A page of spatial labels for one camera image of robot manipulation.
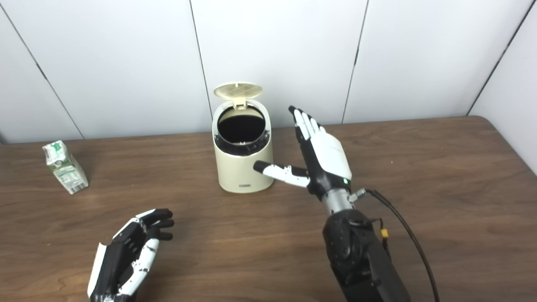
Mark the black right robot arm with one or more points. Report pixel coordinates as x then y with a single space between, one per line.
356 256

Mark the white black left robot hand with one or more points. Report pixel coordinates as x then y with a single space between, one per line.
115 260

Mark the cream-colored lidded bin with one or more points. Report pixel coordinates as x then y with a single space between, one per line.
237 172

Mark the green white milk carton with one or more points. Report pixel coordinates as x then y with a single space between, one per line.
69 174

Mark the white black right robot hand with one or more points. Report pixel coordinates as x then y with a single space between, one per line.
331 155

